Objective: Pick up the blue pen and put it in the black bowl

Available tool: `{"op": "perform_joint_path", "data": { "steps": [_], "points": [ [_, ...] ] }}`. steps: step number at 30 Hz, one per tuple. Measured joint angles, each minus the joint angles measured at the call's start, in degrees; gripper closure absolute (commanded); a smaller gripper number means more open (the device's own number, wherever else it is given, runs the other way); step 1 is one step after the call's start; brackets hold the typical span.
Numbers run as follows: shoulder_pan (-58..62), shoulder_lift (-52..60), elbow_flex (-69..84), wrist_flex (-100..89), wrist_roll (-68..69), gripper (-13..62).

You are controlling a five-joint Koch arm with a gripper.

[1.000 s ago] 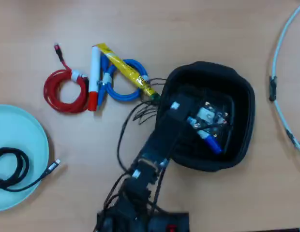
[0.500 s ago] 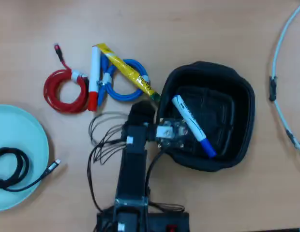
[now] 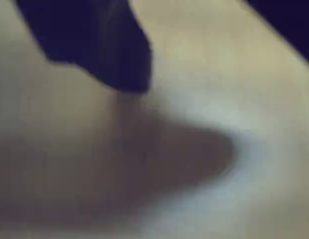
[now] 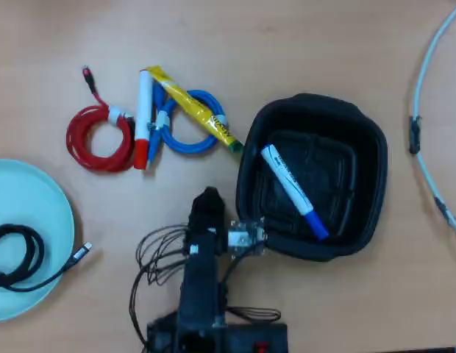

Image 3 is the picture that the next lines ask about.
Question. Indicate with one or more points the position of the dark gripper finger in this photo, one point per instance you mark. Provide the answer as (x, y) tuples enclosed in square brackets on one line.
[(294, 17), (94, 37)]

